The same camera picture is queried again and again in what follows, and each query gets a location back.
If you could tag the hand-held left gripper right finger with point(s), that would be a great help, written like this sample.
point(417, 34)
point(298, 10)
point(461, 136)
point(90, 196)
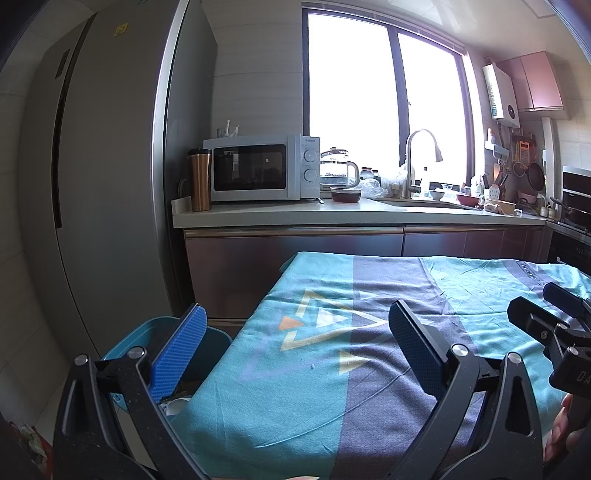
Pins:
point(415, 350)

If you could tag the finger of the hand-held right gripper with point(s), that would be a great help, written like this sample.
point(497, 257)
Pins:
point(568, 300)
point(538, 323)

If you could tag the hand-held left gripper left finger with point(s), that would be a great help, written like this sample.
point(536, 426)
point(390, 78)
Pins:
point(180, 350)

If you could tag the blue trash bin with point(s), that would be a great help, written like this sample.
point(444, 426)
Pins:
point(138, 330)

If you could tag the person's right hand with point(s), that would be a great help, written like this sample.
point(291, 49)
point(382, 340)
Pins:
point(556, 438)

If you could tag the black built-in oven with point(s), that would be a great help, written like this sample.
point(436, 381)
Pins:
point(575, 194)

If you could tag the teal printed tablecloth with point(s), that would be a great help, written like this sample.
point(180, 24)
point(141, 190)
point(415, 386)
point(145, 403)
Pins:
point(300, 369)

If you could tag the hanging frying pan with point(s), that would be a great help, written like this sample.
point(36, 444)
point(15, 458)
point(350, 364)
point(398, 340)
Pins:
point(535, 174)

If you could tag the red bowl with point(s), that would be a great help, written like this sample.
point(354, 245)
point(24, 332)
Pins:
point(467, 199)

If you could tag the kitchen sink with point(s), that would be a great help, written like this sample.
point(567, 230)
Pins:
point(425, 204)

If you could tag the brown base cabinet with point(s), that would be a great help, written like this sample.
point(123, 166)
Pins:
point(300, 254)

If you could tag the small white bowl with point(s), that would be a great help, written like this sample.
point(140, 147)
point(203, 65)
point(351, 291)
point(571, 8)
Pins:
point(437, 194)

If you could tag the copper travel mug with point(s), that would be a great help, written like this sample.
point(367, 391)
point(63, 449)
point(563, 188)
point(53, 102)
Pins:
point(200, 184)

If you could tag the white kitchen countertop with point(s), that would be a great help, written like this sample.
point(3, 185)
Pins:
point(277, 213)

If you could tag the clear plastic bag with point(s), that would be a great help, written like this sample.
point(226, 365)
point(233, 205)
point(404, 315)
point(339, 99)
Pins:
point(373, 187)

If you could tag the steel kitchen faucet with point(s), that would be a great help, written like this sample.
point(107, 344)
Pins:
point(408, 173)

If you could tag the silver refrigerator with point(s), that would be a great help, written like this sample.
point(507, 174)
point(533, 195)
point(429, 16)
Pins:
point(115, 184)

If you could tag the glass jar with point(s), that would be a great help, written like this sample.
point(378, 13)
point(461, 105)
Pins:
point(369, 173)

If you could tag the white microwave oven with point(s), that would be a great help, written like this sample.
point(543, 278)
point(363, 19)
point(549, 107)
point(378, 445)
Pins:
point(249, 170)

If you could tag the glass electric kettle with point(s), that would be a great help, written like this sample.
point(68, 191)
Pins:
point(337, 170)

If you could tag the white water heater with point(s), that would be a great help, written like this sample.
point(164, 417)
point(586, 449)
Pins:
point(501, 92)

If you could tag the small white figurine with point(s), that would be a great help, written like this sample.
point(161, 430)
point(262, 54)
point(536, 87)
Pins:
point(228, 130)

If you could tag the dark framed window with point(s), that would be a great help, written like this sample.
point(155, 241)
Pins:
point(351, 101)

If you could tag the pink wall cabinet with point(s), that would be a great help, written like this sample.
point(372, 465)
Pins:
point(533, 81)

